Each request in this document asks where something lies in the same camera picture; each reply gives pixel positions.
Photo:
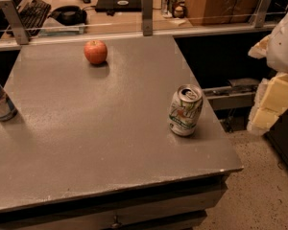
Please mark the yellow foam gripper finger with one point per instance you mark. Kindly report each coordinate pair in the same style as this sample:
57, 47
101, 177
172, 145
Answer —
270, 102
259, 50

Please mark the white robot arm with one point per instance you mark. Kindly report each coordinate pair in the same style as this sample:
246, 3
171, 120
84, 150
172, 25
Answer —
277, 51

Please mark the white green 7up can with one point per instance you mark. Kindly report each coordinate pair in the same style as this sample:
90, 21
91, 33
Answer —
185, 109

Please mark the blue silver energy drink can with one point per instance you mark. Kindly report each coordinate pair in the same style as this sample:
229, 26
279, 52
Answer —
7, 108

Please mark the silver cans on desk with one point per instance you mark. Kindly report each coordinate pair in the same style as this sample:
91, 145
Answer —
172, 8

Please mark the black laptop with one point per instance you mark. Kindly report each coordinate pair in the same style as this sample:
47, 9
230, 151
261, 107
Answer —
118, 5

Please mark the grey table drawer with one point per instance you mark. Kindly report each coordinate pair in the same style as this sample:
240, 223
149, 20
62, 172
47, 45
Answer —
176, 206

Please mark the red apple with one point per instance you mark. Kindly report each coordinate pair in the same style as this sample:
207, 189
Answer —
96, 51

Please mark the black headphones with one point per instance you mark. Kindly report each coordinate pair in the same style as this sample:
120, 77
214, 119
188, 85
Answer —
69, 15

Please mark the black keyboard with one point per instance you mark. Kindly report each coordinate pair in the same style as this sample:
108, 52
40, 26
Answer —
33, 15

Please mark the glass divider with metal brackets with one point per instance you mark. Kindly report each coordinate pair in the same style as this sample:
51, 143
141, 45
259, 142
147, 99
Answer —
148, 21

